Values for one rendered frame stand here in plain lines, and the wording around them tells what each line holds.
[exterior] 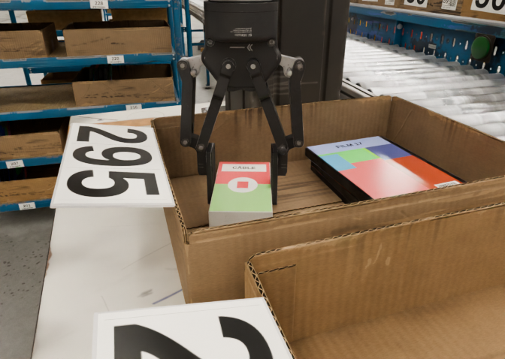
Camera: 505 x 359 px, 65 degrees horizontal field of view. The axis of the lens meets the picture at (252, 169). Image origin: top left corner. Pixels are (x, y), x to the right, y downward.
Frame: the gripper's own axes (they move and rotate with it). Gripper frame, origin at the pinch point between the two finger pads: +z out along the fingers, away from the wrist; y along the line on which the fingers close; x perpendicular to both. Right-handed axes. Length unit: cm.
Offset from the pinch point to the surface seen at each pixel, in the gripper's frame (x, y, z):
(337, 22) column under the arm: 27.4, 15.0, -15.4
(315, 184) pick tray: 5.8, 9.9, 3.8
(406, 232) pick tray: -17.6, 13.4, -4.4
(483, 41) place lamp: 90, 74, -4
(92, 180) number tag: -13.5, -12.3, -6.6
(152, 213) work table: -0.7, -11.5, 4.8
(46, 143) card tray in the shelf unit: 110, -87, 41
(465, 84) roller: 69, 60, 5
